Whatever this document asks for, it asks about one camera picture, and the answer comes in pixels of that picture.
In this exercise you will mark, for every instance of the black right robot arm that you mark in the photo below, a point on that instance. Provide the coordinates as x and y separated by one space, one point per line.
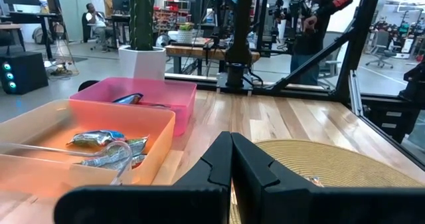
239 51

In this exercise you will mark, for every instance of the green cactus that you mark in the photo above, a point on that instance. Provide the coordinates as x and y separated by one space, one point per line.
142 18

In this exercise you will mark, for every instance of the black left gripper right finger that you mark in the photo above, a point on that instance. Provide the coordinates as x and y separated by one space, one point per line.
332 207

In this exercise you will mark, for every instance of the black computer monitor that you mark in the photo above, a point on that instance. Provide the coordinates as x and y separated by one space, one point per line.
120 1

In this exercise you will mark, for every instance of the silver aluminium profile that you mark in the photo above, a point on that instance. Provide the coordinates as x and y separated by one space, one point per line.
355 94

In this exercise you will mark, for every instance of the wooden work table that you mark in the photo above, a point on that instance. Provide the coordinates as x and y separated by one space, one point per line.
196 52

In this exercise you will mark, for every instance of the black drawer cabinet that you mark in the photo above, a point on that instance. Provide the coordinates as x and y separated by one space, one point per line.
391 124

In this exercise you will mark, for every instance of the dark blue granola bar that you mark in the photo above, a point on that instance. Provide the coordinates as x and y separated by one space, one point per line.
129 98

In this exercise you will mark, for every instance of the small green plant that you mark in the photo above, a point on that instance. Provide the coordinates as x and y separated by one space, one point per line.
186 26

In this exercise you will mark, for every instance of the pink plastic bin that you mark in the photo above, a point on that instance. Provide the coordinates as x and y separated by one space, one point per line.
172 97

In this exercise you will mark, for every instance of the black office desk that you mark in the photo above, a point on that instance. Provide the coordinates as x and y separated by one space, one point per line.
33 15

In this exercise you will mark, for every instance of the clear plastic bin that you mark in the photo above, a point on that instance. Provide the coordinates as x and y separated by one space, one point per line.
123 164

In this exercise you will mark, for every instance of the orange plastic bin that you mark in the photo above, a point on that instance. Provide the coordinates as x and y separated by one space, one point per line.
149 124

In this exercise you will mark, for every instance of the round woven straw placemat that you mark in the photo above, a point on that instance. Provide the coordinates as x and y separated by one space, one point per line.
332 161

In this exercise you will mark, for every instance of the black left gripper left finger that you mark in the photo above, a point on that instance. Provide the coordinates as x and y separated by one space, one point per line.
166 204

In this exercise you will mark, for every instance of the white planter pot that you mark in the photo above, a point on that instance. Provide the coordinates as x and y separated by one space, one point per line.
142 64

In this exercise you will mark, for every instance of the bottle with yellow label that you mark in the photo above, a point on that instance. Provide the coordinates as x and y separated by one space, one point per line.
44 6

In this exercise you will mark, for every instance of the grey office chair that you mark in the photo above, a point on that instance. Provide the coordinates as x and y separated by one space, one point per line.
382 48
328 67

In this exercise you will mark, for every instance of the black aluminium table frame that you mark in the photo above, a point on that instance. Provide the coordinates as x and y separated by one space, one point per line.
358 34

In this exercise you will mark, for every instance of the white ribbed plant pot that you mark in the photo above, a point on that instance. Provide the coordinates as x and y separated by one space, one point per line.
185 37

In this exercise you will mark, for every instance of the black box with lights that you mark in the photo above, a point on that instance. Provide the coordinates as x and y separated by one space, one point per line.
26 72

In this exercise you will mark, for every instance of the person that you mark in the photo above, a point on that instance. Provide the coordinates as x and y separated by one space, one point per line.
98 21
308 34
110 4

